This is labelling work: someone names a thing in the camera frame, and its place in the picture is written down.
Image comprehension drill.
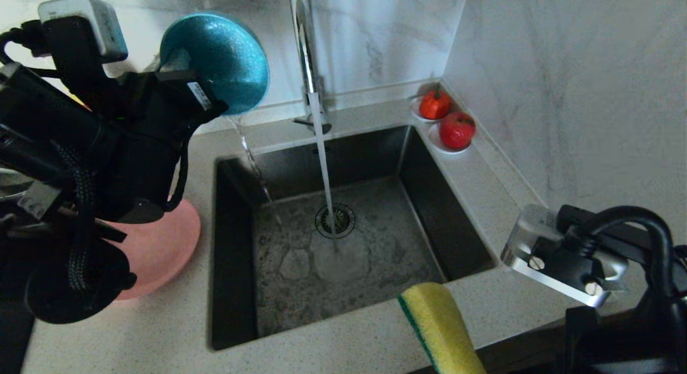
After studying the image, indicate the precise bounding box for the chrome faucet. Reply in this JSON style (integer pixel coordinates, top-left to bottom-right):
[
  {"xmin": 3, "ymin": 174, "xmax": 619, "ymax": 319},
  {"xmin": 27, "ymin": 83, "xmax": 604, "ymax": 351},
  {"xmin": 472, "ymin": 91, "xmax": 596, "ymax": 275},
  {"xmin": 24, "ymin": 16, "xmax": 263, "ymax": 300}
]
[{"xmin": 289, "ymin": 0, "xmax": 333, "ymax": 136}]

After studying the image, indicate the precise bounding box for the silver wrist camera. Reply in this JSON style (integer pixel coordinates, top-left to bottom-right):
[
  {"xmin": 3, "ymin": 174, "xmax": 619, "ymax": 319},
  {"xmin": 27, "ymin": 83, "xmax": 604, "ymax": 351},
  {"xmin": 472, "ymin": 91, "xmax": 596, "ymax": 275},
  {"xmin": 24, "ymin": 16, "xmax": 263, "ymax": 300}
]
[
  {"xmin": 500, "ymin": 204, "xmax": 630, "ymax": 309},
  {"xmin": 38, "ymin": 0, "xmax": 129, "ymax": 63}
]

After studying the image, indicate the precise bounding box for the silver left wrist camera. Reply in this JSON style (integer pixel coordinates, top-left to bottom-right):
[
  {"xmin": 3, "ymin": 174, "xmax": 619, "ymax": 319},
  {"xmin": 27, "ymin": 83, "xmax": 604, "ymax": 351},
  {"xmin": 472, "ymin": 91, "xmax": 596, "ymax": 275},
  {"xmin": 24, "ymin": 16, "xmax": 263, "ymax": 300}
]
[{"xmin": 38, "ymin": 0, "xmax": 129, "ymax": 63}]

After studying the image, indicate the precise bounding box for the red apple on dish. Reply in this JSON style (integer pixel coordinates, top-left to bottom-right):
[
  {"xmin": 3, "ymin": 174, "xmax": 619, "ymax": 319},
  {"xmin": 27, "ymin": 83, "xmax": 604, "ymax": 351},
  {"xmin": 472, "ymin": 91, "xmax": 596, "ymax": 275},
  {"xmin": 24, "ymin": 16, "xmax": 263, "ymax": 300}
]
[{"xmin": 427, "ymin": 124, "xmax": 475, "ymax": 156}]

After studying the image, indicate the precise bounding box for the teal bowl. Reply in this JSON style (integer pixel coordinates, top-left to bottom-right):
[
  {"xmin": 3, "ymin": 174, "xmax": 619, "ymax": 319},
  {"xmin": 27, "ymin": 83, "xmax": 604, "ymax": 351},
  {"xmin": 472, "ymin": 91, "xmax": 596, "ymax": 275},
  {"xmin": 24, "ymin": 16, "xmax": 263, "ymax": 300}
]
[{"xmin": 160, "ymin": 12, "xmax": 270, "ymax": 116}]

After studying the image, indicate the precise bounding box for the black cooktop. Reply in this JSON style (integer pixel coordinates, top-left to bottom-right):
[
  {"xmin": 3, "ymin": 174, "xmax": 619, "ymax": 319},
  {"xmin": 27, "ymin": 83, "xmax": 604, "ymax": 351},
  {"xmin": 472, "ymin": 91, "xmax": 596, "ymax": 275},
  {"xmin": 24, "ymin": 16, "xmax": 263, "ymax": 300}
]
[{"xmin": 0, "ymin": 299, "xmax": 35, "ymax": 374}]

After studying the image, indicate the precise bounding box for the yellow green sponge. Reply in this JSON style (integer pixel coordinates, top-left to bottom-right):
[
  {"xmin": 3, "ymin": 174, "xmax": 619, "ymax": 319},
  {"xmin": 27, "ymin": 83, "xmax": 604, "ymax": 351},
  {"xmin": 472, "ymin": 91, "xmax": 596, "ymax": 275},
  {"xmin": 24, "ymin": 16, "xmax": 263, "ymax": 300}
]
[{"xmin": 397, "ymin": 282, "xmax": 488, "ymax": 374}]

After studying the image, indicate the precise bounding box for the running water stream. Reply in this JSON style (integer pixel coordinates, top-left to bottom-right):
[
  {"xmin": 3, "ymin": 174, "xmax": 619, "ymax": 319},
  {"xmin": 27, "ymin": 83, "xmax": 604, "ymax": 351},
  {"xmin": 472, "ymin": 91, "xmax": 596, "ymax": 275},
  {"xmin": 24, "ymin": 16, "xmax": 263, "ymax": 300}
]
[{"xmin": 309, "ymin": 93, "xmax": 340, "ymax": 253}]

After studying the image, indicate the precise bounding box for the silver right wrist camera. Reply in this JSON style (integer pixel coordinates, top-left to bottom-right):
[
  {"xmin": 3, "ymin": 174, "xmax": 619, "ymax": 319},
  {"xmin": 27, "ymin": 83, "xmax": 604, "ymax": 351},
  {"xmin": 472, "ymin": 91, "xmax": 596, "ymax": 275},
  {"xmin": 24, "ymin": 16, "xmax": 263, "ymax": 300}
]
[{"xmin": 500, "ymin": 204, "xmax": 630, "ymax": 309}]

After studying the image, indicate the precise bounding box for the round metal drain strainer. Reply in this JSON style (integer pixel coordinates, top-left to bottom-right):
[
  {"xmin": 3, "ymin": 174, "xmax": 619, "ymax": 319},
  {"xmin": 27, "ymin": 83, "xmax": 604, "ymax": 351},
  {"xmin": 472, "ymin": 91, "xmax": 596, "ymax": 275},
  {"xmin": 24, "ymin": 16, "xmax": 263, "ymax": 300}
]
[{"xmin": 315, "ymin": 204, "xmax": 356, "ymax": 240}]

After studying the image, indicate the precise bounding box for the stainless steel sink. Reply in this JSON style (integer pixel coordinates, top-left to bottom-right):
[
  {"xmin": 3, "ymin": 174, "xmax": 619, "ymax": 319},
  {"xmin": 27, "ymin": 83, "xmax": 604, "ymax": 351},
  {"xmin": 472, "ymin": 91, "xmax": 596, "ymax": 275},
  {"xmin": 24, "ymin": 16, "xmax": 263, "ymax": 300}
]
[{"xmin": 209, "ymin": 126, "xmax": 497, "ymax": 351}]

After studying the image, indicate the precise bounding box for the pink plate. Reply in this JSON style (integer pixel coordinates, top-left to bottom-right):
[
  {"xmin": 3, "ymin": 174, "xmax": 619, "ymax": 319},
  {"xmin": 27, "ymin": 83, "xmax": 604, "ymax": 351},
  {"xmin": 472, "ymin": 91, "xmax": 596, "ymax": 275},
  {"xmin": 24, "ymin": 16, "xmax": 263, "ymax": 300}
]
[{"xmin": 99, "ymin": 199, "xmax": 202, "ymax": 301}]

